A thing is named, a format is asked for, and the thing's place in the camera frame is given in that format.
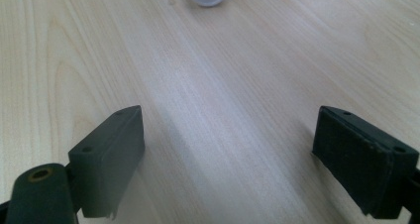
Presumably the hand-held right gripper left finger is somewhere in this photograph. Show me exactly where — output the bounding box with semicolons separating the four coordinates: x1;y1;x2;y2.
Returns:
67;105;146;220

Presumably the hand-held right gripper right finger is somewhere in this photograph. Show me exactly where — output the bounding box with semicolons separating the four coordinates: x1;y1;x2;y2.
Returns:
311;105;420;220

